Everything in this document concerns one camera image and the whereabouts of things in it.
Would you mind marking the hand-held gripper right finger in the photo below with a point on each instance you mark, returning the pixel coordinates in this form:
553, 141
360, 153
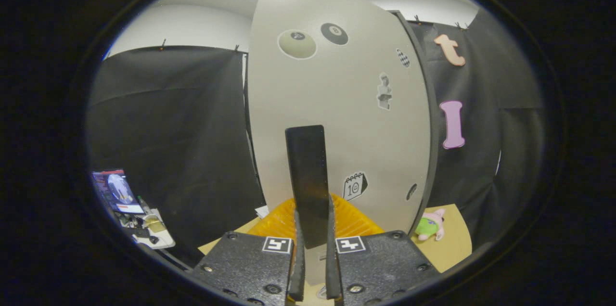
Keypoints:
333, 272

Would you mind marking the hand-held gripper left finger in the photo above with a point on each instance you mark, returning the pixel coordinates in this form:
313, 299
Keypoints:
298, 272

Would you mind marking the grey shoe cabinet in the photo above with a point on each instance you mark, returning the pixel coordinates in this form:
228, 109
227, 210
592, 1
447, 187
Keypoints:
434, 123

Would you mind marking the green plush toy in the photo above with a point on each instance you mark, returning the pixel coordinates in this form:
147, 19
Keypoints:
426, 228

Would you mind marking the black backdrop cloth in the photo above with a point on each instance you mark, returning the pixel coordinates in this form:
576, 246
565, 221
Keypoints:
168, 128

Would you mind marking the computer monitor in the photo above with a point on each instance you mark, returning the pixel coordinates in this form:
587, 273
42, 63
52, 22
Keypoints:
118, 190

